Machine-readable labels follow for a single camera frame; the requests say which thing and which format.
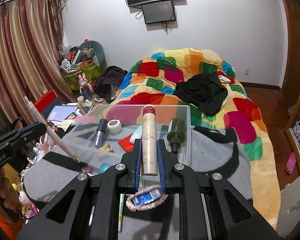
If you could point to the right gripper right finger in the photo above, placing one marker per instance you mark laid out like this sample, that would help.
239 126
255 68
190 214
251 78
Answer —
210 207

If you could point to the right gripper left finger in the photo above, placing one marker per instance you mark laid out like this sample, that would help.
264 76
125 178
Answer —
88 207

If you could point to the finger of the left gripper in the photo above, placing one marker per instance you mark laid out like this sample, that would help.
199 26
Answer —
32 131

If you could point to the white marker pen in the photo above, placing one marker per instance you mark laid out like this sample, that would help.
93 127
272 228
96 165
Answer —
38 117

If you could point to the white green ointment tube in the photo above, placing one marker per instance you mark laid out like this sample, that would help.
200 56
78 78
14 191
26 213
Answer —
121 206

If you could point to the purple spray bottle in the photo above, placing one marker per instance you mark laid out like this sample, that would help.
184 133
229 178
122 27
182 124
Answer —
100 132

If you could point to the red tea package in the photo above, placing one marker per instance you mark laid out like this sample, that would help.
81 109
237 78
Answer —
126 144

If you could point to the white gauze tape roll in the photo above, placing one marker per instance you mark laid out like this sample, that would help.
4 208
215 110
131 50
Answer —
114 126

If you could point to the beige tube red cap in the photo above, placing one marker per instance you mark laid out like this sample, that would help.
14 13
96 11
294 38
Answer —
149 142

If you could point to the blue Max staples box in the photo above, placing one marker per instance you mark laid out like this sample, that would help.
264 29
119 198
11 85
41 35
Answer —
147 197

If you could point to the mint green bottle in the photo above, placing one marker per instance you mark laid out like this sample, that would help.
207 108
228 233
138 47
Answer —
137 134

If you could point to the red box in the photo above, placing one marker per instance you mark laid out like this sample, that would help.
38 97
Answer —
44 101

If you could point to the blue white booklet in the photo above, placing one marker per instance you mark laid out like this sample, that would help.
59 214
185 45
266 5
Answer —
60 113

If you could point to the teal tape roll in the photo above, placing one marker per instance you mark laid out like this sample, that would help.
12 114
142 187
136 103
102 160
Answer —
103 167

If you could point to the clear plastic storage bin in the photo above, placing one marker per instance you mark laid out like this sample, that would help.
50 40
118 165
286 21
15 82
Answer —
108 131

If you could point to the pink rabbit toy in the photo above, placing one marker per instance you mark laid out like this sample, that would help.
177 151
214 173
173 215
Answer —
85 88

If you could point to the dark green glass bottle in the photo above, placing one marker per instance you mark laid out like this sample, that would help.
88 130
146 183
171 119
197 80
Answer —
176 134

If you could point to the dark purple clothes pile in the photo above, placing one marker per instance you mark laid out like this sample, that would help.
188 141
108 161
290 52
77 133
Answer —
107 84

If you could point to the green storage box clutter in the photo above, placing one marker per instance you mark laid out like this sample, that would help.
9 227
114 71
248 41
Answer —
86 60

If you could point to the striped brown curtain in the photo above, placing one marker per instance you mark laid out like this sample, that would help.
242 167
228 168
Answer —
31 33

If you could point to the pink slipper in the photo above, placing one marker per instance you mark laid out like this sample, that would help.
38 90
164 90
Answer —
291 163

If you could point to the black clothing on bed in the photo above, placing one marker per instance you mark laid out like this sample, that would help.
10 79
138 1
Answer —
204 91

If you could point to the colourful patchwork blanket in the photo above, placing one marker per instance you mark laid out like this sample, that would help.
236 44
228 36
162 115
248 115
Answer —
152 80

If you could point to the wooden wardrobe shelf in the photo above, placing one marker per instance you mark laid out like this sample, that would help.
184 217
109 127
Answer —
291 83

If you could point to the wall mounted monitor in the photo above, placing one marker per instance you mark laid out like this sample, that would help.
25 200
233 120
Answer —
158 12

